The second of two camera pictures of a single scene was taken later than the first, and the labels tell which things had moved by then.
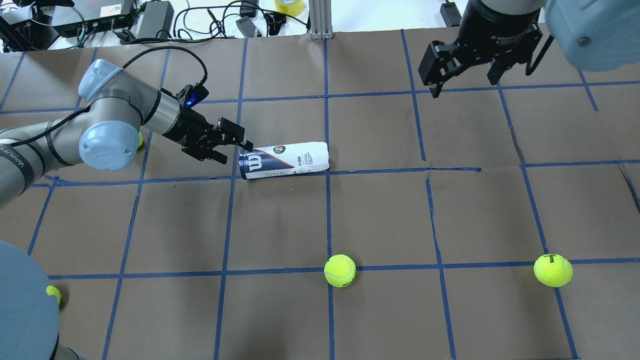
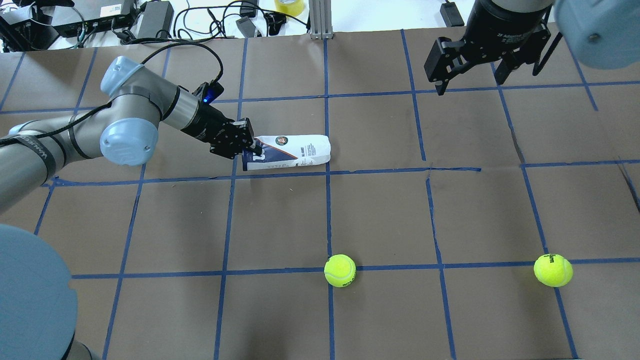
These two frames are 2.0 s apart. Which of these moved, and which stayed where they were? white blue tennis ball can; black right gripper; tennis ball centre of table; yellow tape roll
Moved: white blue tennis ball can
Stayed: tennis ball centre of table; black right gripper; yellow tape roll
